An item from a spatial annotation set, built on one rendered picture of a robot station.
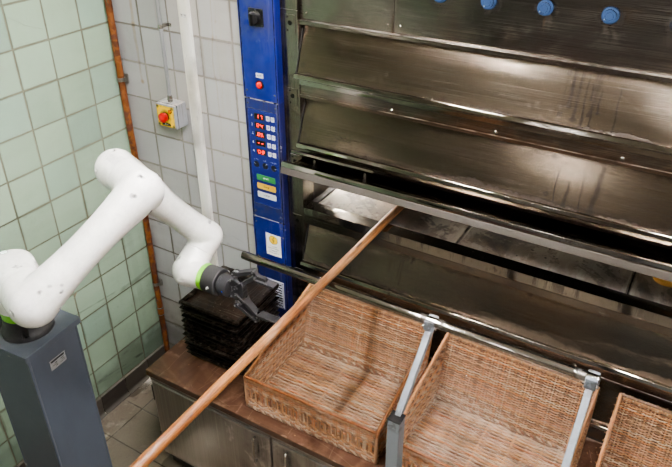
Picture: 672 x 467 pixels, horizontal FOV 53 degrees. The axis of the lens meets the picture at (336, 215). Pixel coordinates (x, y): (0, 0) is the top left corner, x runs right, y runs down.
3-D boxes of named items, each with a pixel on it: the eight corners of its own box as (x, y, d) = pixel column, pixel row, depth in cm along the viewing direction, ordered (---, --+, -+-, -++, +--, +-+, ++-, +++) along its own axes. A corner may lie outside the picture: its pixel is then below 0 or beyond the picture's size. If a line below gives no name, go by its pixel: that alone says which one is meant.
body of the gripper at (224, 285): (228, 266, 220) (251, 275, 216) (230, 287, 225) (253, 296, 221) (214, 278, 215) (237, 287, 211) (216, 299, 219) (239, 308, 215)
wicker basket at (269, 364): (310, 332, 291) (308, 280, 277) (432, 378, 267) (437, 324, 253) (242, 406, 255) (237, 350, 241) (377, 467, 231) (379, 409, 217)
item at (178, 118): (170, 119, 281) (167, 96, 276) (188, 124, 276) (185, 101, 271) (157, 125, 275) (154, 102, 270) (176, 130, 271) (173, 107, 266)
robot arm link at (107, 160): (97, 183, 188) (125, 149, 190) (79, 167, 197) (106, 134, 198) (142, 214, 202) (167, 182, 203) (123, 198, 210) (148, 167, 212)
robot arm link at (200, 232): (124, 204, 209) (146, 209, 202) (142, 172, 212) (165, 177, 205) (197, 255, 235) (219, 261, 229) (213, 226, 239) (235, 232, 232)
